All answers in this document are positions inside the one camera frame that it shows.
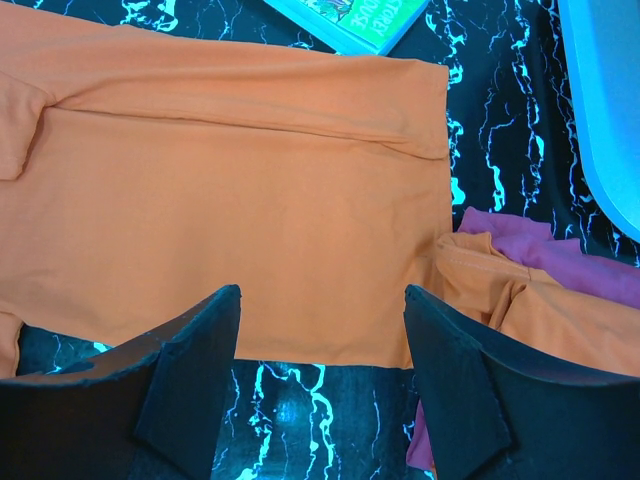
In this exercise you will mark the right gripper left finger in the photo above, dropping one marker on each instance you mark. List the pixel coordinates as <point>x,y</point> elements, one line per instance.
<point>150,408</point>

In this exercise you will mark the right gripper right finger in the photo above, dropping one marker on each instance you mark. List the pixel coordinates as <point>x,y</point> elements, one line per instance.
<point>496,408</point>

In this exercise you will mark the orange t shirt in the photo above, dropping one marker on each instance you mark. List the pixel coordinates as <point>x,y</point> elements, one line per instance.
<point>529,306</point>
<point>140,172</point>

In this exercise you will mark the folded orange t shirt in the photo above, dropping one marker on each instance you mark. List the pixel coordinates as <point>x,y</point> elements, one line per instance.
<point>529,306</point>

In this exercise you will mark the folded magenta t shirt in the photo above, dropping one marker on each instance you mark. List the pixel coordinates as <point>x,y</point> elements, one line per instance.
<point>531,244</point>

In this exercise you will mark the pink three-tier shelf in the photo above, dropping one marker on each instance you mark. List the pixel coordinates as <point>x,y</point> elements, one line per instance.
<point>601,40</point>

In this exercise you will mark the green paperback book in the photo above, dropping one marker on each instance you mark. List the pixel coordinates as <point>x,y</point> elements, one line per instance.
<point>353,27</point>

